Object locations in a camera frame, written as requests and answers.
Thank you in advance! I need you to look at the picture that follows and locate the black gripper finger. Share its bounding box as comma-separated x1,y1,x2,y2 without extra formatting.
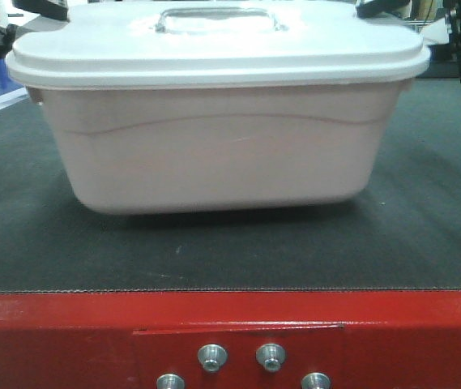
12,0,69,21

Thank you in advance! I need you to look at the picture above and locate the white lidded plastic bin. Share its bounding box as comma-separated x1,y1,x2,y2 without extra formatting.
5,1,430,214

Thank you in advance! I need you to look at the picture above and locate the silver bolt upper right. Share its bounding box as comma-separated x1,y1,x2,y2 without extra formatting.
255,344,286,373

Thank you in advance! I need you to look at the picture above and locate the silver bolt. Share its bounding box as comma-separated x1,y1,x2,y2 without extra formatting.
156,373,186,389
197,344,228,373
255,344,286,373
301,372,331,389

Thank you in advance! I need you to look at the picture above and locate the silver bolt lower right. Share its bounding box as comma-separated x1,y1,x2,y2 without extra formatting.
301,372,331,389

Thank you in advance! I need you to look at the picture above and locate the silver bolt upper left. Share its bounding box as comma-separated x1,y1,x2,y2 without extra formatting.
197,344,228,373

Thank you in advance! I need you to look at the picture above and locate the silver bolt lower left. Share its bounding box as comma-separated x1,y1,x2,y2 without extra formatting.
156,373,186,389

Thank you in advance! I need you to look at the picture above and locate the red metal frame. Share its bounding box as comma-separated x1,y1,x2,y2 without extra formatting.
0,291,461,388

